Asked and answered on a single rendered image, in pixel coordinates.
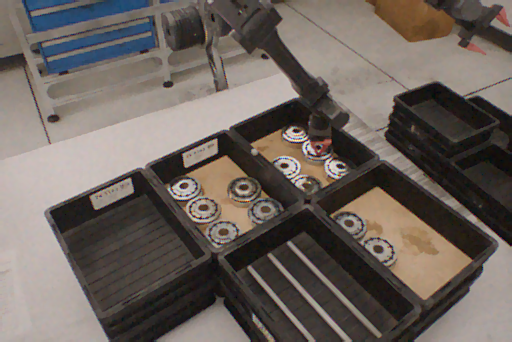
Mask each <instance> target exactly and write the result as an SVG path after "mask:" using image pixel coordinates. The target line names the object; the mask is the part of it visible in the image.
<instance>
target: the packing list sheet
mask: <svg viewBox="0 0 512 342"><path fill-rule="evenodd" d="M31 330H32V326H31V319H30V316H29V312H28V309H27V306H26V302H25V295H24V292H23V288H22V285H21V282H20V275H19V272H18V267H17V262H16V253H15V248H13V249H10V250H7V251H5V252H0V342H6V341H8V340H11V339H12V338H14V337H16V336H18V335H22V334H23V333H25V332H26V331H31Z"/></svg>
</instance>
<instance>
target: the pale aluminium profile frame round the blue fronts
mask: <svg viewBox="0 0 512 342"><path fill-rule="evenodd" d="M191 1H193V0H177V1H173V2H169V3H162V4H159V1H158V0H151V3H152V6H151V7H147V8H143V9H136V10H132V11H128V12H124V13H120V14H114V15H109V16H105V17H101V18H98V19H93V20H88V21H83V22H78V23H75V24H72V25H68V26H61V27H57V28H53V29H49V30H45V31H42V32H35V33H30V34H27V35H25V34H24V32H23V29H22V28H21V23H20V21H19V19H18V17H17V13H16V10H15V8H19V7H23V4H22V1H17V2H13V3H12V0H3V3H4V5H5V7H6V9H7V14H8V15H9V17H10V19H11V21H12V25H13V28H14V29H15V32H16V36H17V38H18V40H19V42H20V44H21V48H22V50H23V52H24V54H25V58H26V60H27V62H28V64H29V68H30V71H31V76H33V77H34V81H35V82H36V85H37V87H38V91H39V93H40V95H41V97H42V101H43V103H44V106H45V107H46V110H47V113H48V117H47V121H48V122H55V121H58V120H59V118H60V117H59V116H58V115H54V114H55V113H54V111H53V109H52V107H54V106H60V105H63V104H66V103H69V102H72V101H77V100H80V99H84V98H86V97H90V96H92V95H99V94H101V93H105V92H107V91H110V90H113V89H119V88H122V87H125V86H128V85H131V84H137V83H140V82H143V81H145V80H149V79H152V78H158V77H160V76H163V77H164V80H165V83H163V87H164V88H171V87H173V85H174V83H173V82H171V76H170V73H172V72H179V71H181V70H185V69H187V68H191V67H197V66H199V65H202V64H206V63H208V57H207V56H202V57H199V58H196V59H192V60H190V61H187V62H181V63H177V64H175V65H172V64H170V63H169V62H168V60H167V58H168V57H169V55H170V54H171V52H173V51H172V50H171V48H170V47H169V46H168V45H166V43H165V38H164V33H163V31H162V18H161V13H166V12H169V11H173V10H177V9H180V8H183V7H188V3H189V2H191ZM151 15H153V18H154V22H155V26H152V27H153V31H154V36H155V41H156V48H148V49H145V50H141V51H139V52H140V53H133V54H130V55H126V56H123V57H120V58H116V59H111V60H107V61H104V62H101V63H97V64H94V65H87V66H84V67H81V68H78V69H75V70H72V71H68V70H67V71H60V72H58V74H55V75H52V76H46V77H43V78H41V77H40V75H41V74H42V71H40V70H38V67H37V66H36V64H39V63H42V62H43V57H42V55H41V53H40V54H38V53H37V54H36V53H34V52H32V51H30V45H31V43H35V42H43V41H46V40H49V39H54V38H57V37H60V36H68V35H71V34H74V33H78V32H82V31H85V30H92V29H96V28H100V27H103V26H107V25H111V24H118V23H122V22H126V21H129V20H132V19H137V18H144V17H147V16H151ZM155 34H157V38H156V35H155ZM245 52H246V51H245V50H244V49H243V48H242V47H240V46H239V47H235V48H233V49H229V50H226V51H220V52H219V56H222V59H223V58H226V57H229V56H235V55H239V54H241V53H245ZM146 58H152V59H153V60H154V62H155V63H156V65H157V66H158V67H159V68H157V69H156V70H153V71H150V72H147V73H141V74H138V75H135V76H132V77H129V78H125V79H120V80H116V81H114V82H110V83H107V84H105V85H99V86H95V87H92V88H90V89H86V90H81V91H77V92H74V93H71V94H68V95H66V96H59V97H57V98H55V97H52V96H49V95H47V88H48V87H49V86H51V84H54V83H57V82H61V81H66V80H70V79H73V78H76V77H79V76H82V75H89V74H92V73H95V72H98V71H101V70H105V69H110V68H114V67H117V66H120V65H124V64H129V63H133V62H136V61H140V60H142V59H146ZM51 104H52V105H51Z"/></svg>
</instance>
